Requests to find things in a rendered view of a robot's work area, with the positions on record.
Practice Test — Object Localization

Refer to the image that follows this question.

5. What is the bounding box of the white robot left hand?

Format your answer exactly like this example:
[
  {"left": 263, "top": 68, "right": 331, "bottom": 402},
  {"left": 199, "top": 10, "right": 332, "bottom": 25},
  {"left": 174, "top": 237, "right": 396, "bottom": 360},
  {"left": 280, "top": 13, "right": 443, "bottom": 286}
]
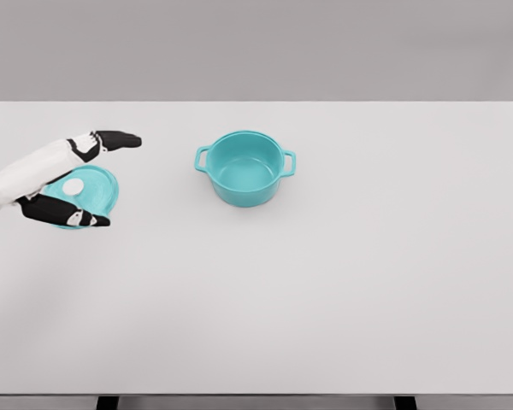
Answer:
[{"left": 0, "top": 130, "right": 143, "bottom": 228}]

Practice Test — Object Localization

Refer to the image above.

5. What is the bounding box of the teal pot lid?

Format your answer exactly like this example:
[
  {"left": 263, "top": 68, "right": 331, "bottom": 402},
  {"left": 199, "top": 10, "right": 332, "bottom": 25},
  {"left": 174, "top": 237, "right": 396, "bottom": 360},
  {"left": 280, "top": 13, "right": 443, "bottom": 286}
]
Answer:
[{"left": 40, "top": 165, "right": 121, "bottom": 232}]

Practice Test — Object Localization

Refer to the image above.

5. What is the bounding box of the teal pot with two handles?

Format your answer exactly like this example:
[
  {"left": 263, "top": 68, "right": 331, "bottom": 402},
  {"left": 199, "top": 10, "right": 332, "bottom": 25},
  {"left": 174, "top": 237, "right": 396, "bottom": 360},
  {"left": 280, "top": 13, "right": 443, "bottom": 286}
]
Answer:
[{"left": 194, "top": 130, "right": 298, "bottom": 209}]

